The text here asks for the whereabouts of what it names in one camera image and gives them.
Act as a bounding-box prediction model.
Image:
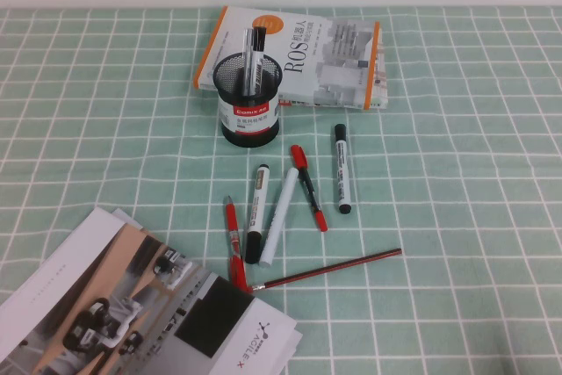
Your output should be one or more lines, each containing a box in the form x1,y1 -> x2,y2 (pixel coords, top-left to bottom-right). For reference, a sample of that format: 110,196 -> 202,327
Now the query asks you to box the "thin red and black marker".
290,144 -> 329,234

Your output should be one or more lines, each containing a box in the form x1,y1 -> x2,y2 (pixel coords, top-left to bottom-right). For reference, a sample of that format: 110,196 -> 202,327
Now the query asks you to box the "white paint marker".
257,167 -> 300,268

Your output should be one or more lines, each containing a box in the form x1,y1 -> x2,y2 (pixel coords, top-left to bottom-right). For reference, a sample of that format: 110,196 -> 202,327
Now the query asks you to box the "white marker with black cap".
244,163 -> 270,265

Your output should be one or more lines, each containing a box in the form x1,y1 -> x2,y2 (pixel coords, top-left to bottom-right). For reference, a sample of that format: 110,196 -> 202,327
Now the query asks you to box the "white orange ROS book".
192,5 -> 390,111

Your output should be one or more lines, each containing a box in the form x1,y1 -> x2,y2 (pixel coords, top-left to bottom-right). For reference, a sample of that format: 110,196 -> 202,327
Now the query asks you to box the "white marker with black ends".
334,123 -> 354,215

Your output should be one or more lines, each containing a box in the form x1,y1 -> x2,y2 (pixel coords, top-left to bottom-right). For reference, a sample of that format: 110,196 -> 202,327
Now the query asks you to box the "black capped whiteboard marker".
249,26 -> 268,97

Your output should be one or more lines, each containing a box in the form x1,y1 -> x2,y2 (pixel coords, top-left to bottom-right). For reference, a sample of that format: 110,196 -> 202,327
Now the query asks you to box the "black mesh pen holder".
212,51 -> 282,147

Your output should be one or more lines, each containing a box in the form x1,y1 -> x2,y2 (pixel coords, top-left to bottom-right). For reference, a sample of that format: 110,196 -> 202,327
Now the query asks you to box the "red black striped pencil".
249,248 -> 403,293

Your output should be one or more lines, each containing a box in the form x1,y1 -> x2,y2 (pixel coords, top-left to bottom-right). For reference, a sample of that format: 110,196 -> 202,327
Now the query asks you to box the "thin silver pen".
242,28 -> 256,97

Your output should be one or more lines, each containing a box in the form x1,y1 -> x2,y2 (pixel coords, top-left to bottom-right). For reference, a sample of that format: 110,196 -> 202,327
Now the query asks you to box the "red gel pen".
224,195 -> 250,293

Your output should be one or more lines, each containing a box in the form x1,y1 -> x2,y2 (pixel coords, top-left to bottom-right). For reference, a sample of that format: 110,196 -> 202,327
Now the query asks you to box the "AgileX printed brochure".
0,206 -> 304,375

